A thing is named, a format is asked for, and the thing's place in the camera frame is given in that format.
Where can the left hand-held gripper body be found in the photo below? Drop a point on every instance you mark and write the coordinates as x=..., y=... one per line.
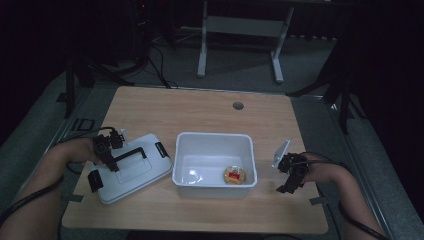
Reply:
x=106, y=143

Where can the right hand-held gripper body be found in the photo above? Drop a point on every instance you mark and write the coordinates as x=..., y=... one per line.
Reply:
x=293, y=163

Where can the round yellow snack packet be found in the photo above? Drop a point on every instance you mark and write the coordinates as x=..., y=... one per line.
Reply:
x=234, y=175

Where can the white plastic storage box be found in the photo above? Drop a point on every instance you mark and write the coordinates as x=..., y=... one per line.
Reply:
x=215, y=163

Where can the person's right hand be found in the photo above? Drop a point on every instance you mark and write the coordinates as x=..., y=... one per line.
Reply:
x=320, y=170

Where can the person's left hand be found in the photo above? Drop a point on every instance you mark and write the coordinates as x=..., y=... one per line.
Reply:
x=81, y=151

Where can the grey tape piece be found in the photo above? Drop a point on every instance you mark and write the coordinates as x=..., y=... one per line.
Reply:
x=317, y=201

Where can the black metal stand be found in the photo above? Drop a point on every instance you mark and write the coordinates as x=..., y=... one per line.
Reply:
x=336, y=86
x=86, y=75

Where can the dark equipment rack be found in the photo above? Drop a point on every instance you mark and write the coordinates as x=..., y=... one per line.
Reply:
x=142, y=26

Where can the white desk with metal legs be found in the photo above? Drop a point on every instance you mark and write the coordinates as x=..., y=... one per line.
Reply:
x=243, y=26

